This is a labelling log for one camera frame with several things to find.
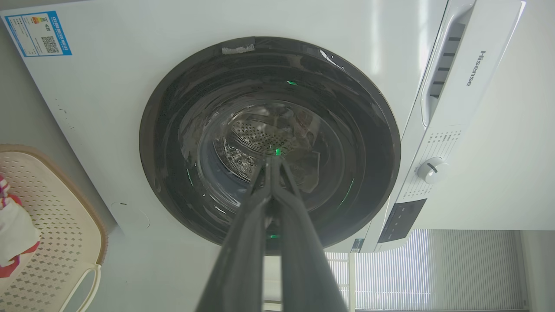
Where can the red and white clothing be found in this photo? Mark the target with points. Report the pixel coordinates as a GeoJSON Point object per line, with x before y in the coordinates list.
{"type": "Point", "coordinates": [13, 234]}

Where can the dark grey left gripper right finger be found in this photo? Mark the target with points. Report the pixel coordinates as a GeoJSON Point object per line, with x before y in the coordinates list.
{"type": "Point", "coordinates": [303, 260]}

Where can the white Hisense washing machine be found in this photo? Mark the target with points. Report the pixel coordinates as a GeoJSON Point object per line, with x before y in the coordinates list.
{"type": "Point", "coordinates": [130, 130]}

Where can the blue energy label sticker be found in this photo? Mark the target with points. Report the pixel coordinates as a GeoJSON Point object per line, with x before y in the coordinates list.
{"type": "Point", "coordinates": [38, 33]}

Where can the beige perforated laundry basket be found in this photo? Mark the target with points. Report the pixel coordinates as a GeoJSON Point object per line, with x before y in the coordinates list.
{"type": "Point", "coordinates": [56, 242]}

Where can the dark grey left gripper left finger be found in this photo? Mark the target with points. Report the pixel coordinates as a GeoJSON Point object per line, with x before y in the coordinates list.
{"type": "Point", "coordinates": [243, 255]}

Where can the white washing machine control knob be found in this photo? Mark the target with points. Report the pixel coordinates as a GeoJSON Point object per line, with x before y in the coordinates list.
{"type": "Point", "coordinates": [432, 170]}

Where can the round dark washing machine door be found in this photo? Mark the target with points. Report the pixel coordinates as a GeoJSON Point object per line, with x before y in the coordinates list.
{"type": "Point", "coordinates": [269, 130]}

